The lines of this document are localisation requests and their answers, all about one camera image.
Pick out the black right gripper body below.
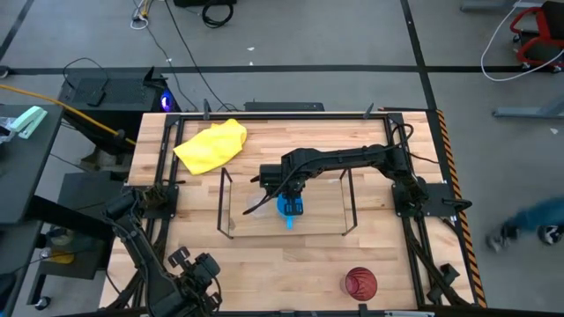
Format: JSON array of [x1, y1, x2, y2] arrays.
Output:
[[249, 162, 306, 200]]

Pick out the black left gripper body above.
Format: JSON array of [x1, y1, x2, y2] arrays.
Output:
[[187, 252, 222, 290]]

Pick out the blue plastic mug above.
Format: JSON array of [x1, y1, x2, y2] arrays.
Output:
[[276, 193, 306, 231]]

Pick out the small clear plastic cup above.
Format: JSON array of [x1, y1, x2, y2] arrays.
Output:
[[245, 194, 271, 220]]

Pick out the yellow cloth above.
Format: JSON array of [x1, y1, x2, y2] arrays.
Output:
[[173, 118, 248, 176]]

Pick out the black power strip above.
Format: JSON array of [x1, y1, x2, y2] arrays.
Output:
[[243, 101, 326, 113]]

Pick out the black rolling cart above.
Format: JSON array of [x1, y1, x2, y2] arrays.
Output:
[[26, 171, 129, 309]]

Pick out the black yellow hazard tape strip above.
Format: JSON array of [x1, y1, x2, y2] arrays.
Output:
[[435, 108, 488, 308]]

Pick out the black computer tower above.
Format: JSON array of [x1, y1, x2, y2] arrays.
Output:
[[58, 66, 182, 155]]

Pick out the black desk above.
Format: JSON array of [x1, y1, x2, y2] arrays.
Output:
[[0, 103, 65, 309]]

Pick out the mint green stapler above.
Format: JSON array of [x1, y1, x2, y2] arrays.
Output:
[[9, 105, 48, 140]]

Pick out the person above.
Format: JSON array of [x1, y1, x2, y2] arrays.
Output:
[[486, 195, 564, 254]]

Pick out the grey metal stand foot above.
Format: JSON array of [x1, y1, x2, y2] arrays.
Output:
[[492, 99, 564, 119]]

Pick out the black wire shelf clear top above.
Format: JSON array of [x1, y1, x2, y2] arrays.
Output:
[[216, 164, 359, 240]]

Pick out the black metal table frame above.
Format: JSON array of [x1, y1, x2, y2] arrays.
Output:
[[112, 99, 477, 316]]

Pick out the long black floor cable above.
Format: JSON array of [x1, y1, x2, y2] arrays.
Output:
[[163, 0, 241, 113]]

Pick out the black bracket clamp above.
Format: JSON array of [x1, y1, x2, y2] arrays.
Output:
[[439, 262, 462, 287]]

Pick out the coiled black cable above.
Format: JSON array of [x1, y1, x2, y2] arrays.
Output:
[[201, 2, 235, 29]]

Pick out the yellow cable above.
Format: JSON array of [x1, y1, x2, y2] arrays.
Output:
[[0, 84, 137, 146]]

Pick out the white plug and cable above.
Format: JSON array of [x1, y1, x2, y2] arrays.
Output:
[[129, 0, 154, 31]]

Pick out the white floor cable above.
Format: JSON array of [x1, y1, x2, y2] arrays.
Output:
[[479, 0, 564, 83]]

